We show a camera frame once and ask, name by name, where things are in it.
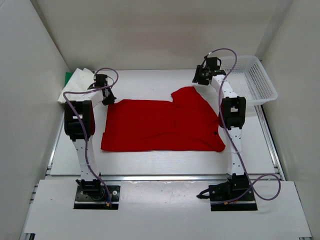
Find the red t shirt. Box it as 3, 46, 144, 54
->
100, 86, 226, 153

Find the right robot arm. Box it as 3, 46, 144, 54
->
192, 56, 249, 200

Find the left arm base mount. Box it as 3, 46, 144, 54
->
73, 179, 121, 210

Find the aluminium front rail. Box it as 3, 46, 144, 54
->
44, 174, 276, 182

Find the white plastic mesh basket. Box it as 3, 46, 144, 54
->
220, 55, 278, 106

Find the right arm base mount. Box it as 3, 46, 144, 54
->
196, 174, 258, 212

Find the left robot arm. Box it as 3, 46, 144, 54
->
62, 73, 116, 200

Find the green polo t shirt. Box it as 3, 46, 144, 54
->
64, 72, 73, 86

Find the white t shirt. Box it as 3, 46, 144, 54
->
57, 68, 94, 104

